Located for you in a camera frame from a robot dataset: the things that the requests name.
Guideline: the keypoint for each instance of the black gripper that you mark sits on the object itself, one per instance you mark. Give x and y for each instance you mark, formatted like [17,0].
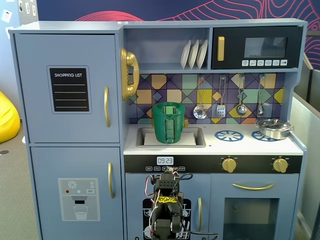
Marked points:
[163,228]

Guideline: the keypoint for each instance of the green round tray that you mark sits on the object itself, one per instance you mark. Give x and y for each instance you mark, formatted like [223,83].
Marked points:
[158,108]

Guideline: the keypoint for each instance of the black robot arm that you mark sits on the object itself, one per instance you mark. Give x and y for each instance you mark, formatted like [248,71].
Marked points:
[162,222]

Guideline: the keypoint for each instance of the steel pot lid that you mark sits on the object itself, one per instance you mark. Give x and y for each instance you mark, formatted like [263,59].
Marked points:
[270,123]

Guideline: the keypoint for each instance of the yellow black sticker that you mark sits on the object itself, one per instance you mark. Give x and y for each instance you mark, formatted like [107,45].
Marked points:
[166,199]

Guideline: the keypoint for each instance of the digital clock display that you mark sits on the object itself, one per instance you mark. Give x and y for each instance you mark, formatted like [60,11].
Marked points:
[165,160]

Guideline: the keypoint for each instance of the blue dishwasher door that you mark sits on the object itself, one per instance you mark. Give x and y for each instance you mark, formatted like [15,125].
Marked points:
[135,190]

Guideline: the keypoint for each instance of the black control panel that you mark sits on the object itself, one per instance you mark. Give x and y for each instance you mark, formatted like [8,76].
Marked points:
[200,163]

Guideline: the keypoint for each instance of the grey toy sink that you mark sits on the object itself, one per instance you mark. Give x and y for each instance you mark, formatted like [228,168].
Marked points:
[202,142]

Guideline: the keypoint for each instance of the green cylindrical container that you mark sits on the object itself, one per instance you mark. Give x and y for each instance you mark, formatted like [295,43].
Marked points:
[160,130]

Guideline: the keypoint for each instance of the blue oven door with window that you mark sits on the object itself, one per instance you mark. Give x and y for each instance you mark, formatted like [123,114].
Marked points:
[217,215]

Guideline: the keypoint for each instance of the gold stove knob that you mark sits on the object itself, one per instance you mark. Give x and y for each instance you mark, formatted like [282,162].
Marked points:
[229,165]
[280,165]

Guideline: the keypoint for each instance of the gold tap knob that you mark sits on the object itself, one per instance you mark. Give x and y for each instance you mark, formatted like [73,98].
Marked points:
[186,122]

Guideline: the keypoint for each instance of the metal skimmer spoon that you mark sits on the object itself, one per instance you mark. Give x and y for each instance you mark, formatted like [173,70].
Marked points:
[200,112]

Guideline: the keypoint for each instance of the metal slotted spatula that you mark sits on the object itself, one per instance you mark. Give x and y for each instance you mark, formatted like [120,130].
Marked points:
[221,111]

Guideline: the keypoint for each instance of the metal ladle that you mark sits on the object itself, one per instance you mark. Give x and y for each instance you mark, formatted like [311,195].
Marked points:
[241,110]

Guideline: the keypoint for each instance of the steel toy pot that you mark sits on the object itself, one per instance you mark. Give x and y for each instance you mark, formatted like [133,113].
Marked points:
[275,133]

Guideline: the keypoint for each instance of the small metal serving spoon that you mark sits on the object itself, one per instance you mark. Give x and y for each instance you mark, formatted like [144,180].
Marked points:
[260,110]

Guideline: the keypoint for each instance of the blue freezer door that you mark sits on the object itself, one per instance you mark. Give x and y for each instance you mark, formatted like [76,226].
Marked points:
[45,165]

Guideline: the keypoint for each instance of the white toy plate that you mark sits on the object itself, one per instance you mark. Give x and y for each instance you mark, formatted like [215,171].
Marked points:
[193,55]
[202,53]
[185,56]

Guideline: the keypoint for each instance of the gold toy telephone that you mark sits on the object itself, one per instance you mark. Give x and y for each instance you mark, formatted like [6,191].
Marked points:
[130,60]

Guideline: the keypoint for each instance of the blue wooden play kitchen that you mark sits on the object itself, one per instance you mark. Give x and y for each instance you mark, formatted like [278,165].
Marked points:
[165,50]

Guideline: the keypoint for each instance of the black shopping list board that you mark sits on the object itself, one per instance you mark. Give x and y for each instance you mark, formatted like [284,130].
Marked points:
[70,87]

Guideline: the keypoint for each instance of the grey office partition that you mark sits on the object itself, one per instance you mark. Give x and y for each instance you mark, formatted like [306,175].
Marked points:
[310,150]

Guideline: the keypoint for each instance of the black microwave door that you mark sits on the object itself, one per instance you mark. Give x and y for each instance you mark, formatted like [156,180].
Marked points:
[235,50]

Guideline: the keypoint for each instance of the blue fridge door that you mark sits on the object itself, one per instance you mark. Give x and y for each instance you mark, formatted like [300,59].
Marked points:
[32,125]

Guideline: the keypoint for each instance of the black floor disc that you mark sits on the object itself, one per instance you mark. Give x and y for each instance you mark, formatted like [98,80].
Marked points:
[3,152]

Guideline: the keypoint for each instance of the yellow bean bag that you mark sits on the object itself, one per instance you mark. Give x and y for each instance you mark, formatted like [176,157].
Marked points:
[7,120]

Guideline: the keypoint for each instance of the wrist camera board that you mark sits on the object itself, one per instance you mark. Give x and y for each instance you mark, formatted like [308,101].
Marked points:
[170,169]

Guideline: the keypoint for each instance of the white wall photo card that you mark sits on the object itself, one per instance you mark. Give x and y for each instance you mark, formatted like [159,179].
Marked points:
[6,15]
[21,5]
[27,8]

